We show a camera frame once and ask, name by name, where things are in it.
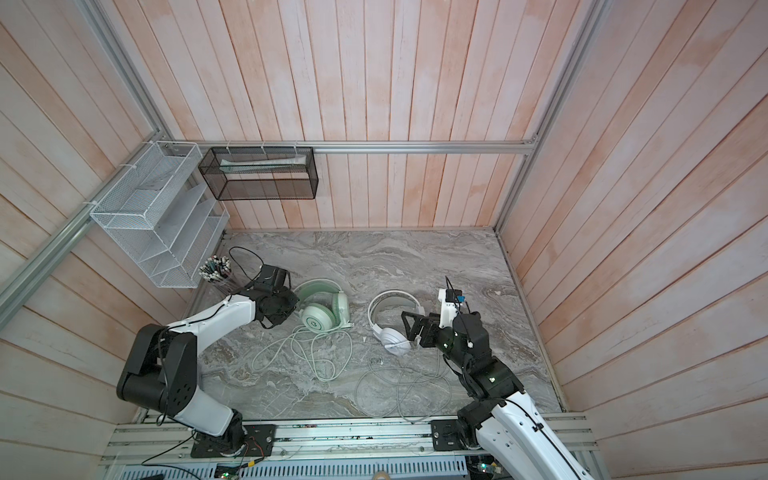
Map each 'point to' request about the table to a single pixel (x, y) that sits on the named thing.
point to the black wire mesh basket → (261, 173)
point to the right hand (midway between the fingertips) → (417, 314)
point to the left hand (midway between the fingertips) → (300, 308)
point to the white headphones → (392, 340)
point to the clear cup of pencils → (218, 271)
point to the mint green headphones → (320, 317)
